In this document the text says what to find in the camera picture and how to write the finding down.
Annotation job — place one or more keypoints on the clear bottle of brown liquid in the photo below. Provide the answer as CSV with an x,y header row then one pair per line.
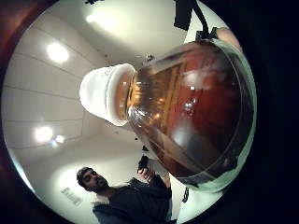
x,y
193,112

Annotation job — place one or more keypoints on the small black device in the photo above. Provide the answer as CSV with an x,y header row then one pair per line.
x,y
143,162

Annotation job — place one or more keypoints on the black mounted device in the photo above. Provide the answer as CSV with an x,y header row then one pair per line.
x,y
183,14

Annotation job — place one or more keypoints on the small black ceiling fixture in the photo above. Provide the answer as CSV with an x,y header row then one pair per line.
x,y
149,57

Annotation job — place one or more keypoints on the round ceiling lamp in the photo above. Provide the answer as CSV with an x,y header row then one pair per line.
x,y
43,133
57,53

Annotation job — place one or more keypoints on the the person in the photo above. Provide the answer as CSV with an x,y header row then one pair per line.
x,y
130,202

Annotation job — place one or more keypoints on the white ceiling vent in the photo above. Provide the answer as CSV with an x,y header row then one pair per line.
x,y
72,196

